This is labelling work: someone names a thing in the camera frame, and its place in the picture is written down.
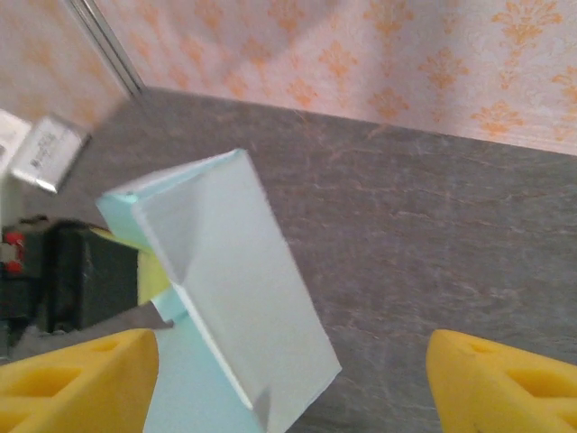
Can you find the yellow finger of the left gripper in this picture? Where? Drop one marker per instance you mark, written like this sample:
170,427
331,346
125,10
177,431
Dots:
151,279

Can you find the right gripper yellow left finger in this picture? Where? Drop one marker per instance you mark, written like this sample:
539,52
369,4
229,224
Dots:
67,397

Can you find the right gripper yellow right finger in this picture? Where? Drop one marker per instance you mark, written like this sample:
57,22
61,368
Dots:
496,397

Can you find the pale green paper box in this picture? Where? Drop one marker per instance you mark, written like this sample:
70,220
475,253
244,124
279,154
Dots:
234,270

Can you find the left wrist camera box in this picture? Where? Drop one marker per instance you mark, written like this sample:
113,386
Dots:
47,153

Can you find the aluminium frame post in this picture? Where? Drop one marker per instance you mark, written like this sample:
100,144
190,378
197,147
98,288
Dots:
111,49

